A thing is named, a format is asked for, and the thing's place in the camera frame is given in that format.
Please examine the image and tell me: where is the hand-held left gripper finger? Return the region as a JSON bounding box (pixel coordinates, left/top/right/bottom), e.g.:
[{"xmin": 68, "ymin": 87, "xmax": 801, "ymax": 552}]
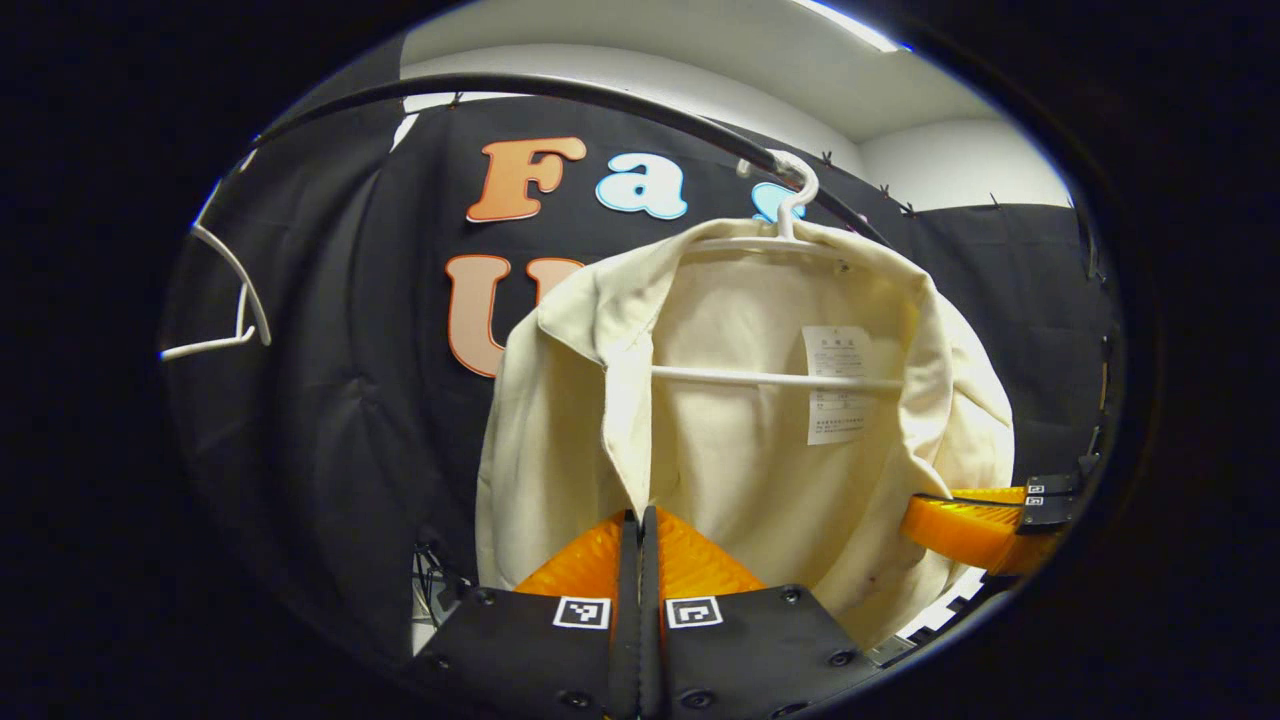
[
  {"xmin": 640, "ymin": 505, "xmax": 881, "ymax": 720},
  {"xmin": 410, "ymin": 508, "xmax": 641, "ymax": 720}
]

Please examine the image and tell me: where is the cream shirt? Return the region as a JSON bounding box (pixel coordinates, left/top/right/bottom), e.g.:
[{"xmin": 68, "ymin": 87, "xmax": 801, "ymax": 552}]
[{"xmin": 475, "ymin": 218, "xmax": 1016, "ymax": 651}]

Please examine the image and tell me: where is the white clothes hanger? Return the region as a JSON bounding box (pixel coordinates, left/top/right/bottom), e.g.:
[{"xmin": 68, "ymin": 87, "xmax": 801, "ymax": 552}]
[
  {"xmin": 160, "ymin": 180, "xmax": 273, "ymax": 363},
  {"xmin": 650, "ymin": 150, "xmax": 906, "ymax": 393}
]

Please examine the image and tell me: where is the black clothes rack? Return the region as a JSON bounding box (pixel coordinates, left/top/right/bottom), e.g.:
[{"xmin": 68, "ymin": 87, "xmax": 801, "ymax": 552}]
[{"xmin": 245, "ymin": 72, "xmax": 893, "ymax": 249}]

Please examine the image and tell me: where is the black backdrop cloth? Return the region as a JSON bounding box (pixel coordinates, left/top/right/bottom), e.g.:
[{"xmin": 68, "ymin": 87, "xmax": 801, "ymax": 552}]
[{"xmin": 160, "ymin": 95, "xmax": 1119, "ymax": 661}]

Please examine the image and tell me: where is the ceiling light strip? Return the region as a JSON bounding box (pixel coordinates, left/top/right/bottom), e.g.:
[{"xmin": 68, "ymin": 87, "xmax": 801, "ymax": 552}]
[{"xmin": 790, "ymin": 0, "xmax": 911, "ymax": 53}]

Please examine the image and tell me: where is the black cable bundle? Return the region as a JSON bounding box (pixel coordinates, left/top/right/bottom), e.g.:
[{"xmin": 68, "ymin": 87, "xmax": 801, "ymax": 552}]
[{"xmin": 413, "ymin": 540, "xmax": 473, "ymax": 623}]

